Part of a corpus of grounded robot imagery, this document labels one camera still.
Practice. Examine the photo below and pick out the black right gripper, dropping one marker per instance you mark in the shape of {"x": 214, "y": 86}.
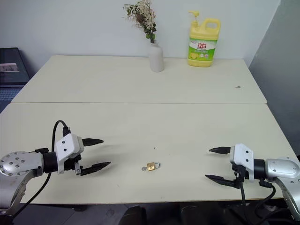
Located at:
{"x": 239, "y": 174}

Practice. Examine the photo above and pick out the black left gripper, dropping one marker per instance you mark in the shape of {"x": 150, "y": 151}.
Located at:
{"x": 70, "y": 165}

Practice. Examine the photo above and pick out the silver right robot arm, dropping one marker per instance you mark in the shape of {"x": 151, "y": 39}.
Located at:
{"x": 281, "y": 167}

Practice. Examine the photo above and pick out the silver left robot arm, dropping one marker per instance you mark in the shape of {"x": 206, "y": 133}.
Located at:
{"x": 21, "y": 162}

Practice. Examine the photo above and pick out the small brass padlock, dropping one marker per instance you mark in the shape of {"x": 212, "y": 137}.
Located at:
{"x": 151, "y": 166}

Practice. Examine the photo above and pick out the dark rounded shape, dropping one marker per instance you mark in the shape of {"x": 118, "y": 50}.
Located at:
{"x": 134, "y": 216}

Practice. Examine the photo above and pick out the white ceramic vase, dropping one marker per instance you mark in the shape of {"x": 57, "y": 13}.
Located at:
{"x": 156, "y": 58}

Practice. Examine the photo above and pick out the dark open laptop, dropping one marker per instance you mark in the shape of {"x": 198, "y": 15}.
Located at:
{"x": 11, "y": 70}

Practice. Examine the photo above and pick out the yellow detergent pump bottle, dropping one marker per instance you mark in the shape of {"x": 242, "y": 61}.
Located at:
{"x": 202, "y": 50}

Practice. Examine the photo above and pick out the dried flower bouquet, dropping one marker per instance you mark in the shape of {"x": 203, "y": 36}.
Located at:
{"x": 141, "y": 16}

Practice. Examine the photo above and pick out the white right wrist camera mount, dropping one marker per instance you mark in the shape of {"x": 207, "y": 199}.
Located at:
{"x": 242, "y": 154}

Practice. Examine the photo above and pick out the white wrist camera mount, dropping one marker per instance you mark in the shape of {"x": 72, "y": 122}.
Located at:
{"x": 242, "y": 154}
{"x": 66, "y": 146}

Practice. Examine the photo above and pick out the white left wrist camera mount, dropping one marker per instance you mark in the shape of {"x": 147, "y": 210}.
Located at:
{"x": 66, "y": 146}

